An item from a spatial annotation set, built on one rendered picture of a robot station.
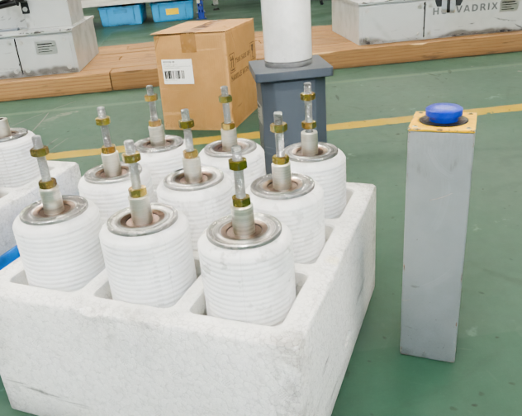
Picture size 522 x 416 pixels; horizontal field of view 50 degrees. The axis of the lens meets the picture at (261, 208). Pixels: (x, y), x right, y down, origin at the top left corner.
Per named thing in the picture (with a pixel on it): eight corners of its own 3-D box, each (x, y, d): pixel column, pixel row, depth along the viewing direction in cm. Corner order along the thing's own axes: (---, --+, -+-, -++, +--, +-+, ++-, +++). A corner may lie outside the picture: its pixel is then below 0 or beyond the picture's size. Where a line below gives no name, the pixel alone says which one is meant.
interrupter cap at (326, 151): (332, 144, 79) (332, 139, 79) (343, 161, 72) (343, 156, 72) (279, 148, 79) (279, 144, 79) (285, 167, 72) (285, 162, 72)
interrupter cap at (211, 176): (225, 168, 73) (224, 163, 73) (223, 191, 66) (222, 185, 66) (167, 172, 73) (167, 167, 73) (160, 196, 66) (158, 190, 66)
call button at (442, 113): (426, 118, 66) (427, 101, 65) (462, 120, 64) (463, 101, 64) (423, 129, 63) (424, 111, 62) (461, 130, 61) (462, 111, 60)
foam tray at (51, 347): (163, 258, 103) (148, 167, 96) (375, 286, 90) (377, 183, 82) (11, 409, 71) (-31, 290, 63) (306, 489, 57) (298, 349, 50)
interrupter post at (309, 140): (317, 151, 77) (316, 128, 75) (320, 157, 75) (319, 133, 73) (300, 153, 77) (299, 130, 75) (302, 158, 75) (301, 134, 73)
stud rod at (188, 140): (197, 167, 70) (189, 108, 66) (195, 170, 69) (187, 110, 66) (189, 167, 70) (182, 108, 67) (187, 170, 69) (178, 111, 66)
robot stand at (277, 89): (258, 194, 127) (248, 60, 115) (322, 187, 128) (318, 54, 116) (266, 222, 114) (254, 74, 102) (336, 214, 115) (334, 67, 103)
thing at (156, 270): (116, 383, 64) (84, 243, 56) (138, 330, 72) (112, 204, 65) (200, 381, 63) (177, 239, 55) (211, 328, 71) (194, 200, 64)
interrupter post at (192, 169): (204, 177, 71) (201, 153, 70) (202, 184, 69) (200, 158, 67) (185, 178, 71) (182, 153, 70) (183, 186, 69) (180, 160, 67)
